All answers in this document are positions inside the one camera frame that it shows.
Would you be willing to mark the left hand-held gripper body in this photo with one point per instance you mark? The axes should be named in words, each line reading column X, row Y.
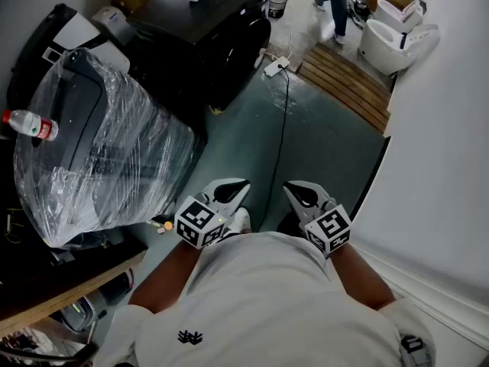
column 198, row 222

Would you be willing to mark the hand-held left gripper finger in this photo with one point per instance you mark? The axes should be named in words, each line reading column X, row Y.
column 225, row 182
column 237, row 203

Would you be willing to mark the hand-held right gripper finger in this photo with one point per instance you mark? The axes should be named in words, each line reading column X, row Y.
column 297, row 206
column 311, row 188

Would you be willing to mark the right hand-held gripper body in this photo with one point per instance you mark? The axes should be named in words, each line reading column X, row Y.
column 328, row 229

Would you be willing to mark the black washing machine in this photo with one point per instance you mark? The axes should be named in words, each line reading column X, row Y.
column 183, row 17

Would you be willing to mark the person's left forearm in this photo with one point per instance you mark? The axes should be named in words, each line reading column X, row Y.
column 168, row 277

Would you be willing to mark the person's right forearm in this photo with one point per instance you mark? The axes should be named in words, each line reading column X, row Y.
column 363, row 277

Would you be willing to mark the plastic-wrapped grey washing machine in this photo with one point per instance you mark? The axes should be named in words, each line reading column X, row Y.
column 126, row 147

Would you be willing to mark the person's white shoe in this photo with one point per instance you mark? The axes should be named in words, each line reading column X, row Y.
column 241, row 220

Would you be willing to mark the person's dark shoe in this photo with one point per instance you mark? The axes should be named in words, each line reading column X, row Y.
column 290, row 224

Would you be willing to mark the small orange ball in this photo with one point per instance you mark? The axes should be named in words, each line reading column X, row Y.
column 168, row 226

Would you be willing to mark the person's white shirt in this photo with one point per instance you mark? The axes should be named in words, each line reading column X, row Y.
column 267, row 300

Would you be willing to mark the dark appliance with red trim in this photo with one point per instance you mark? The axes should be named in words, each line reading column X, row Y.
column 118, row 285

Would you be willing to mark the wooden slat platform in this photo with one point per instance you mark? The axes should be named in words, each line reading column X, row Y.
column 344, row 82

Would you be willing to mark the narrow white power strip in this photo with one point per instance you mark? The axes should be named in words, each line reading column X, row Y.
column 260, row 57

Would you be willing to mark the black wooden-edged table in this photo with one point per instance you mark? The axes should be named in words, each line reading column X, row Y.
column 76, row 266

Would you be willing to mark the silver appliance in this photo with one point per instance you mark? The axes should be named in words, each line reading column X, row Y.
column 78, row 312

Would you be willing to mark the large white toilet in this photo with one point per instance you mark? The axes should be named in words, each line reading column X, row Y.
column 382, row 44

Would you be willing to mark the black bucket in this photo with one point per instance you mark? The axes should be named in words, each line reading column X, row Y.
column 277, row 4

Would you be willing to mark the black round appliance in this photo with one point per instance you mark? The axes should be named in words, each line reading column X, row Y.
column 357, row 8

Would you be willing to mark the clear red-label water bottle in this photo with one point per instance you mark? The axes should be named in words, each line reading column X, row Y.
column 30, row 124

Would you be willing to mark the small white toilet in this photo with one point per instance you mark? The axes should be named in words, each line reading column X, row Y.
column 397, row 13

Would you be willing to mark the glossy black tray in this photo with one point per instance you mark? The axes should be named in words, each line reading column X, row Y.
column 38, row 348

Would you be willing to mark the black and white appliance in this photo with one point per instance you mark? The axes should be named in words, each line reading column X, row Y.
column 72, row 29

